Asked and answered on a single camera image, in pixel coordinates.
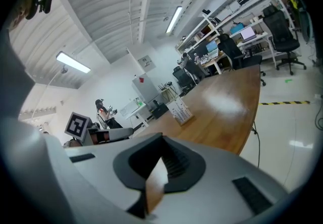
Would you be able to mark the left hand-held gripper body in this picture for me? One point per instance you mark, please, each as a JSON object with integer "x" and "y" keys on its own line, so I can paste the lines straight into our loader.
{"x": 75, "y": 125}

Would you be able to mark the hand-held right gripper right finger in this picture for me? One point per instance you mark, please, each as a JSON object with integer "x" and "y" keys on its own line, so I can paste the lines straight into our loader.
{"x": 214, "y": 192}

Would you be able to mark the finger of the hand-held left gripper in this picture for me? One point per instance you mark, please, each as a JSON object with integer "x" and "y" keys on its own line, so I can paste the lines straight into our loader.
{"x": 119, "y": 133}

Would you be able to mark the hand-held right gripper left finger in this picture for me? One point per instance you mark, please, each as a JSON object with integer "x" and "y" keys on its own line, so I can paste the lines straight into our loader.
{"x": 101, "y": 167}

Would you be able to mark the person's left forearm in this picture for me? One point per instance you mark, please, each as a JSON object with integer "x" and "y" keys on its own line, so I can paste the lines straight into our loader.
{"x": 73, "y": 143}

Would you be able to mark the person's left hand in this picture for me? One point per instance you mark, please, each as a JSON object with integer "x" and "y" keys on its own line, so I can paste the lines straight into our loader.
{"x": 100, "y": 137}

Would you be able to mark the white standing desk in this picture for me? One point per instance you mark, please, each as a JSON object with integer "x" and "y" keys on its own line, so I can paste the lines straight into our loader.
{"x": 137, "y": 115}

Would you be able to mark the white box appliance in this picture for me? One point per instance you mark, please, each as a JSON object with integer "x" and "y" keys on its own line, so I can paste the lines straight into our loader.
{"x": 128, "y": 109}

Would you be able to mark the green bottle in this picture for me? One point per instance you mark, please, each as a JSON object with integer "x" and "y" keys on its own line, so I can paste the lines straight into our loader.
{"x": 139, "y": 103}

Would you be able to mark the black cabinet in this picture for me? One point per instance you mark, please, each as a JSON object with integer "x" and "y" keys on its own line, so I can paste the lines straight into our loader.
{"x": 160, "y": 112}

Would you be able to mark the black flask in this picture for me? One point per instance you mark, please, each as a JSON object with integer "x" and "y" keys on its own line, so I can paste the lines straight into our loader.
{"x": 156, "y": 104}

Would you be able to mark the grey refrigerator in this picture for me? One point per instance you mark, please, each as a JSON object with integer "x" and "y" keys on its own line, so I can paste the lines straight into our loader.
{"x": 146, "y": 89}

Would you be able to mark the small ceiling sensor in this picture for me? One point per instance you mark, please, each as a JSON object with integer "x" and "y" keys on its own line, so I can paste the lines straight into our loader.
{"x": 64, "y": 69}

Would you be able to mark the black router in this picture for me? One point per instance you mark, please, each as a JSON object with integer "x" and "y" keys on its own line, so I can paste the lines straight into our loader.
{"x": 161, "y": 88}

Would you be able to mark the white ceiling tube light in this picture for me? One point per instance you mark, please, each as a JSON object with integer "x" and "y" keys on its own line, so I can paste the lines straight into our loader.
{"x": 174, "y": 19}
{"x": 73, "y": 62}

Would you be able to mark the round wooden side table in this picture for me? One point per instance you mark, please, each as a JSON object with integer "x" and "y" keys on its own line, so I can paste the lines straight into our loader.
{"x": 169, "y": 88}

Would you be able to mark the person's white shirt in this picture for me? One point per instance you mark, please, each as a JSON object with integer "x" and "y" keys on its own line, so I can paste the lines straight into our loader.
{"x": 15, "y": 79}

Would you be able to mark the black office chair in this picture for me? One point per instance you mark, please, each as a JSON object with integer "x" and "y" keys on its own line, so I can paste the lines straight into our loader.
{"x": 232, "y": 51}
{"x": 181, "y": 76}
{"x": 193, "y": 69}
{"x": 277, "y": 28}

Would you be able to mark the black monitor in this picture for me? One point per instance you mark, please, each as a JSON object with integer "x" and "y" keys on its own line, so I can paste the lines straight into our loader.
{"x": 202, "y": 50}

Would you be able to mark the light wooden desk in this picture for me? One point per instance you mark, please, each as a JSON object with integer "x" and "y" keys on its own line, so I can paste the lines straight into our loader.
{"x": 214, "y": 61}

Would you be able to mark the person's face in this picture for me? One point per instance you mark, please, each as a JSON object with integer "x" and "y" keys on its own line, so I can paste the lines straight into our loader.
{"x": 20, "y": 13}

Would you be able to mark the laptop with blue screen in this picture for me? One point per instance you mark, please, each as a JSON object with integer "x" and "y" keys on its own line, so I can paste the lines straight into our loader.
{"x": 212, "y": 47}

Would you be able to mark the white shelving unit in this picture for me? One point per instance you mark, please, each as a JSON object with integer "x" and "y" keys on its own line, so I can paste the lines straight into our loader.
{"x": 209, "y": 20}

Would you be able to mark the teal box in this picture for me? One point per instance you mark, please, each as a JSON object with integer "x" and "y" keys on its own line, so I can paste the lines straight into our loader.
{"x": 237, "y": 28}

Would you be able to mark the laptop with pale screen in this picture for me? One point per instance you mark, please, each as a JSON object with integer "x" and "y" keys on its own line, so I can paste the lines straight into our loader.
{"x": 247, "y": 33}

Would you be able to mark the grey wall panel box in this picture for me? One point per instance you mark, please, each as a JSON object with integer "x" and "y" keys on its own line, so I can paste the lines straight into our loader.
{"x": 147, "y": 62}

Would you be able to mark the black head-mounted camera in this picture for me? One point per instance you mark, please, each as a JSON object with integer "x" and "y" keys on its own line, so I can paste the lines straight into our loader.
{"x": 46, "y": 1}

